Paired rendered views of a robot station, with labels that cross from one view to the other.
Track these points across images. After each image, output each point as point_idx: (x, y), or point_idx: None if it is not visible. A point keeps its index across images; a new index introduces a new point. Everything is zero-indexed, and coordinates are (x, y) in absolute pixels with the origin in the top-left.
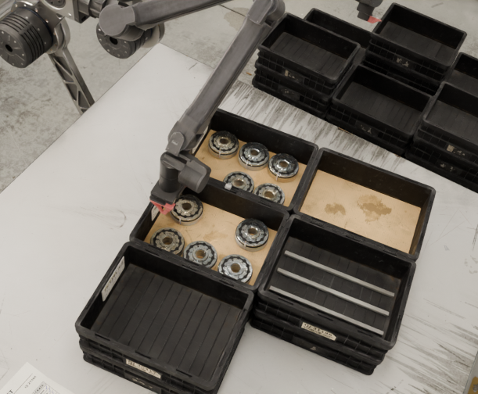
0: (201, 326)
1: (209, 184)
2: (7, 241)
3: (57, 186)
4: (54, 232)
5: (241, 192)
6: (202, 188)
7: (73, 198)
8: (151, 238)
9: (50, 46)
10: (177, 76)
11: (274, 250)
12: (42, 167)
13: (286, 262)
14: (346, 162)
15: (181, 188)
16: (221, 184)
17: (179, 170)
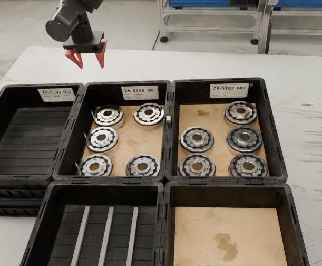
0: (38, 168)
1: (165, 106)
2: (107, 66)
3: (159, 67)
4: (123, 80)
5: (168, 131)
6: (59, 38)
7: (154, 76)
8: (106, 104)
9: (255, 2)
10: (318, 79)
11: (105, 180)
12: (170, 56)
13: (126, 214)
14: (290, 224)
15: (80, 45)
16: (169, 114)
17: (57, 6)
